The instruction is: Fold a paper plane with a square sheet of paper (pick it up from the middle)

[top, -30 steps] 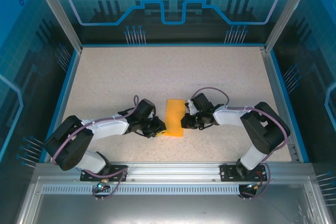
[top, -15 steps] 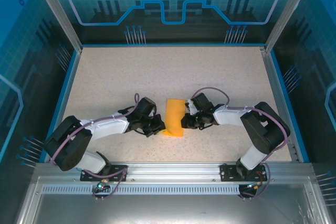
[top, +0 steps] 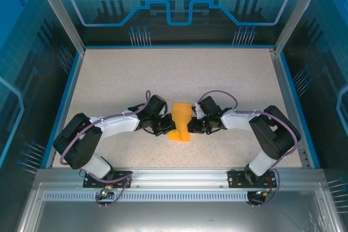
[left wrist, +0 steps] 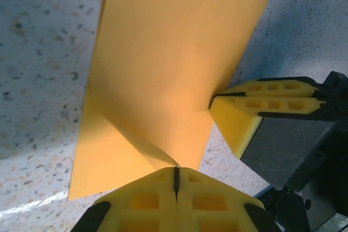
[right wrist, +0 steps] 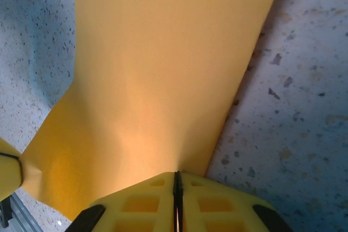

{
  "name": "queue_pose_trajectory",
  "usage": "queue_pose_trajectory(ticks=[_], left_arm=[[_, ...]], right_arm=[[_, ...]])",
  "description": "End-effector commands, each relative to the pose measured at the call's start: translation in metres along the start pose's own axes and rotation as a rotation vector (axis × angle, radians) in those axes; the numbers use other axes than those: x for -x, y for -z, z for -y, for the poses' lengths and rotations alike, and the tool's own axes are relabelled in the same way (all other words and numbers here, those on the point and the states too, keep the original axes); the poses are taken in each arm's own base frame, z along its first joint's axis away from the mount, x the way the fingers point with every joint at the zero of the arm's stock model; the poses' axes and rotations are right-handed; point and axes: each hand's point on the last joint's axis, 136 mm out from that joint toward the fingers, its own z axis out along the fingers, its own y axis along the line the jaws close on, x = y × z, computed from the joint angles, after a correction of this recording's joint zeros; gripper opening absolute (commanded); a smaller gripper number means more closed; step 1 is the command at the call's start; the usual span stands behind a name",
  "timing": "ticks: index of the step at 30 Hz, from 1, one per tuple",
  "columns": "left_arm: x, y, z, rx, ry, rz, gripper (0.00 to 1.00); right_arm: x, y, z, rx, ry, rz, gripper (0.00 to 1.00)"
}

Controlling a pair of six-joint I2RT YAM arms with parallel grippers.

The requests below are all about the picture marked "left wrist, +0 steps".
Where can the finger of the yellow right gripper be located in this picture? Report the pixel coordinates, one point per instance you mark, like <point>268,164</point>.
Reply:
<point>236,123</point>
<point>263,82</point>

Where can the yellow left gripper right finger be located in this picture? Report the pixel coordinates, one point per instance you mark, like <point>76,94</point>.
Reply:
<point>212,210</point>

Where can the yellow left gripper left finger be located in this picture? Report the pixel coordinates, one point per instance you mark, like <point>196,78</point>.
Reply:
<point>141,210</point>

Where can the orange cloth piece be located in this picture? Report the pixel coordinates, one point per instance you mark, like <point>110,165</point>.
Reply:
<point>168,52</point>

